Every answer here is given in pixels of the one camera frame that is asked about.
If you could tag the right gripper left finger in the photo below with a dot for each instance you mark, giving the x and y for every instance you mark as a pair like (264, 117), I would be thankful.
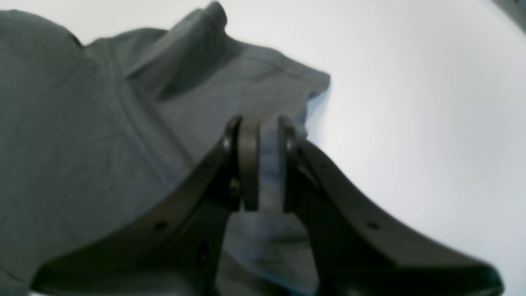
(174, 249)

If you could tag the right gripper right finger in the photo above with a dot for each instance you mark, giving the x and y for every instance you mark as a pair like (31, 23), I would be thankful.
(358, 248)

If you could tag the grey T-shirt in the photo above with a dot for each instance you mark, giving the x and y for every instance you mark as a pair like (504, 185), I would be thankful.
(94, 135)

